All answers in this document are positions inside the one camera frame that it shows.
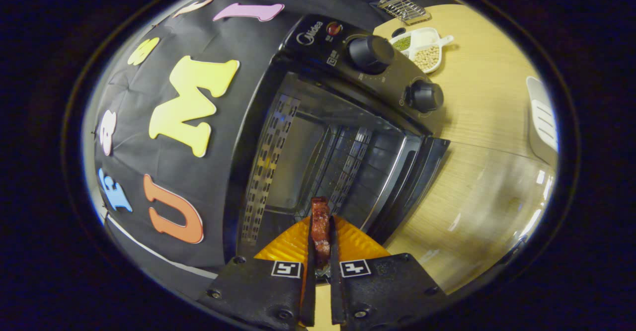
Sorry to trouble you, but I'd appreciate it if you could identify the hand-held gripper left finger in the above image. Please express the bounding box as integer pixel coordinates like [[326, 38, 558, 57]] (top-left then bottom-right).
[[198, 216, 317, 329]]

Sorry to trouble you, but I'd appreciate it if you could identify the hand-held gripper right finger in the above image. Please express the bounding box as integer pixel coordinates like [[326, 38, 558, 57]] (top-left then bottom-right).
[[328, 215, 450, 331]]

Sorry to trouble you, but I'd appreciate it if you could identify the metal wire utensil holder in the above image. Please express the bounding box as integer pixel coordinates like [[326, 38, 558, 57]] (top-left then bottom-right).
[[370, 0, 429, 25]]

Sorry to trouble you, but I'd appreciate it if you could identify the black toaster oven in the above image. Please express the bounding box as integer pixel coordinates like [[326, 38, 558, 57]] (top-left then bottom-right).
[[222, 14, 557, 294]]

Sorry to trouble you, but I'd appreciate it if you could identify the white rectangular tray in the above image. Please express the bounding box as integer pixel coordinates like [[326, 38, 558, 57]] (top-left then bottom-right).
[[526, 76, 559, 166]]

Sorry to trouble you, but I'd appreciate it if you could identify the brown meat slice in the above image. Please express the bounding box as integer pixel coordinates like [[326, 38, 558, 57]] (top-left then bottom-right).
[[311, 197, 332, 267]]

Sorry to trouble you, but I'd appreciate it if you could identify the white divided bean dish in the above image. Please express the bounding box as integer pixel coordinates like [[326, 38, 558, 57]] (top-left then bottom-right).
[[389, 27, 454, 74]]

